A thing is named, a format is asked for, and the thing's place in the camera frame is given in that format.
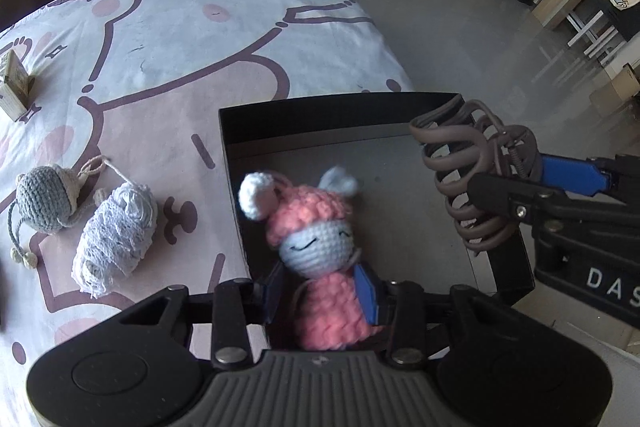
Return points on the brown hair claw clip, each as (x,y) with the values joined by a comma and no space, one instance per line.
(450,134)

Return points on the grey crochet mouse toy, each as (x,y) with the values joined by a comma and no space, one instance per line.
(42,197)

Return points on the printed blanket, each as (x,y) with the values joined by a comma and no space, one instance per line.
(200,57)

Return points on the pink crochet doll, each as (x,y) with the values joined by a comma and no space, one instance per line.
(327,307)

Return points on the black storage box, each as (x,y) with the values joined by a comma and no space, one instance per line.
(400,167)

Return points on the white chair frame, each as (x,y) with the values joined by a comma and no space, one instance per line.
(592,32)

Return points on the small cardboard box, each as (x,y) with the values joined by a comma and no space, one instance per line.
(12,82)

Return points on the brown cardboard carton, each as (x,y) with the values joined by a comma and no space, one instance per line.
(620,87)

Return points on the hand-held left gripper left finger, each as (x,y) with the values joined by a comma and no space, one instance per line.
(274,294)

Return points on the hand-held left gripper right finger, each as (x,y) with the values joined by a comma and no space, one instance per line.
(367,294)

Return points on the white lace bundle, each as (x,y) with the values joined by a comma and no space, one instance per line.
(115,232)

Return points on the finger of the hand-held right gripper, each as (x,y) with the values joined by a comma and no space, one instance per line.
(500,194)
(570,174)

